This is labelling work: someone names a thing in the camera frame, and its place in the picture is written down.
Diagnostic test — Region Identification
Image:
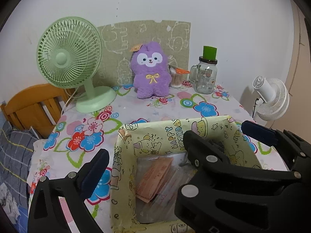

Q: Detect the cotton swab container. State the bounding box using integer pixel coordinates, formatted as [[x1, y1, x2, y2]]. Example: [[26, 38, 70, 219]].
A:
[[169, 65, 190, 88]]

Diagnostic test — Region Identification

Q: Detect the plaid grey blanket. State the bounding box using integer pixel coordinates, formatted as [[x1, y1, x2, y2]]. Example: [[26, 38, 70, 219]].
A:
[[0, 121, 38, 208]]

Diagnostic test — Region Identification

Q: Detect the glass jar with handle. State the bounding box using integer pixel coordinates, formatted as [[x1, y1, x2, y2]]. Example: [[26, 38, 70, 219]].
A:
[[189, 56, 218, 94]]

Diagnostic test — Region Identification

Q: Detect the yellow cartoon storage box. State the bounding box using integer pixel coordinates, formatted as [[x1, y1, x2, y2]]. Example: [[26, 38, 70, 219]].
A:
[[110, 116, 261, 232]]

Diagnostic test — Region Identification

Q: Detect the purple plush toy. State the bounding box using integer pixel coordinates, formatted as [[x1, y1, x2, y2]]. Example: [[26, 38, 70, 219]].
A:
[[130, 42, 172, 99]]

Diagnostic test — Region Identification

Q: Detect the green cup on jar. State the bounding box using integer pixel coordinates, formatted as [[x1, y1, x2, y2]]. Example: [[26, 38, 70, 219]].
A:
[[202, 46, 217, 61]]

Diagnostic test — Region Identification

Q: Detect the white standing fan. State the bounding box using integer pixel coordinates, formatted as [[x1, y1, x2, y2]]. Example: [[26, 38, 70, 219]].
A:
[[252, 76, 290, 122]]

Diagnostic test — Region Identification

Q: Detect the cartoon print cardboard panel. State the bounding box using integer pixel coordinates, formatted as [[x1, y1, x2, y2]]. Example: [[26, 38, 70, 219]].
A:
[[93, 20, 191, 87]]

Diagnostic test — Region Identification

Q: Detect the floral tablecloth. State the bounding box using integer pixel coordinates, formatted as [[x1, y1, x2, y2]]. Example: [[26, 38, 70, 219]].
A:
[[27, 81, 286, 232]]

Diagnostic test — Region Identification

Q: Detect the wooden chair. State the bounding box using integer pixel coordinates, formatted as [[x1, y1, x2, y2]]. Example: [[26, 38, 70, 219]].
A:
[[1, 84, 74, 138]]

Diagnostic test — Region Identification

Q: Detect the green desk fan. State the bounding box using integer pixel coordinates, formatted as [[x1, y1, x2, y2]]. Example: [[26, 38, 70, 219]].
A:
[[36, 16, 116, 113]]

